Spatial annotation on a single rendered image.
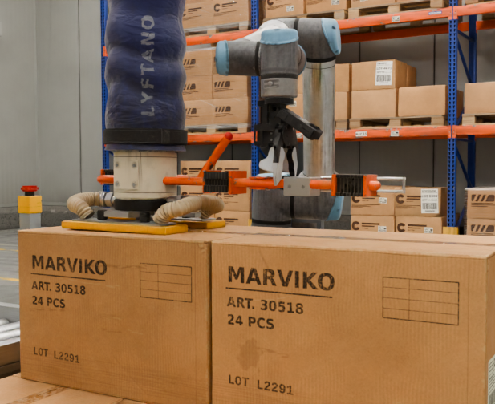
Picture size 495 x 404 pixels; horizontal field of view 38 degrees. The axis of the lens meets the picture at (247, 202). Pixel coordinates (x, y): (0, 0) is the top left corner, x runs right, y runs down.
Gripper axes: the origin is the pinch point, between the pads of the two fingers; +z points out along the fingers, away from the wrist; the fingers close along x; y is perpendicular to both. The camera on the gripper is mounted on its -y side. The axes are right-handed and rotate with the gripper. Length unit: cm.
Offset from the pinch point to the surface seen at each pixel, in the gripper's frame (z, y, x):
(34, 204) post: 11, 136, -48
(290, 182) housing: 0.2, -2.9, 3.5
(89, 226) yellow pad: 12, 49, 16
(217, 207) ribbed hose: 7.2, 22.9, -4.8
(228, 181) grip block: 0.2, 13.8, 4.8
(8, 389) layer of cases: 53, 64, 30
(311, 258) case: 15.7, -16.4, 20.8
